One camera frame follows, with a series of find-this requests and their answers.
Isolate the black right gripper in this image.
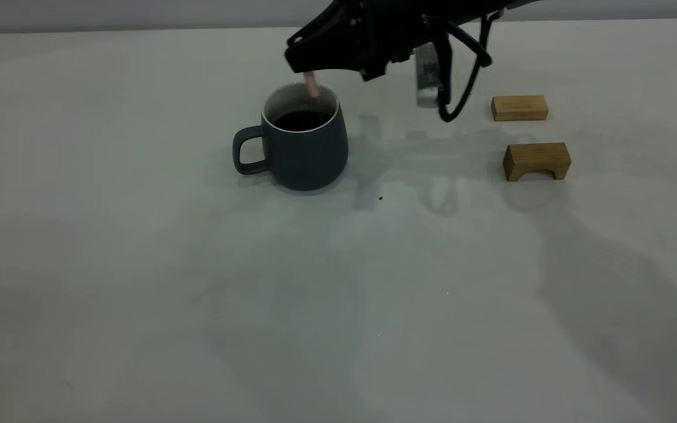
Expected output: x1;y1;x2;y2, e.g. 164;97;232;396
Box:
284;0;452;81

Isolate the dark grey ceramic mug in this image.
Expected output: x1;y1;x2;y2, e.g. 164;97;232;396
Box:
232;83;349;192

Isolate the flat rectangular wooden block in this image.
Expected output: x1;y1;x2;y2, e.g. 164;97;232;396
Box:
491;96;549;122

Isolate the arched wooden block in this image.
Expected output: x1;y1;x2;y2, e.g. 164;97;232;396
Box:
502;143;572;183

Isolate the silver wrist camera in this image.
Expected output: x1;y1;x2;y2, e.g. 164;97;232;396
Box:
414;42;440;109

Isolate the black looped cable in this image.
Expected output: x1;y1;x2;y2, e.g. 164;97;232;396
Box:
433;11;494;123

